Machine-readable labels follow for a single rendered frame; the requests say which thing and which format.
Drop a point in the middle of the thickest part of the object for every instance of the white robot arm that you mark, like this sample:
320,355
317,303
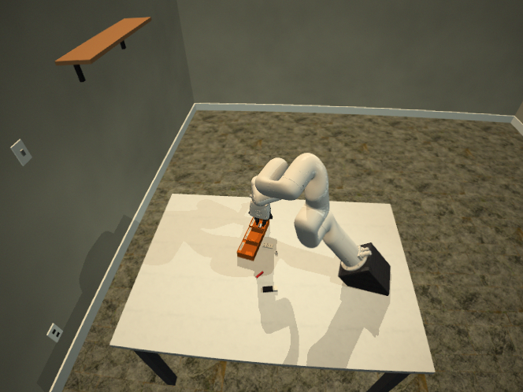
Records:
308,171

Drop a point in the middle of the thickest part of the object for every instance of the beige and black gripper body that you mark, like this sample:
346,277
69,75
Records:
261,212

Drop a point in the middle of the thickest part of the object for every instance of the orange open bin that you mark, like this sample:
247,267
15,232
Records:
252,240

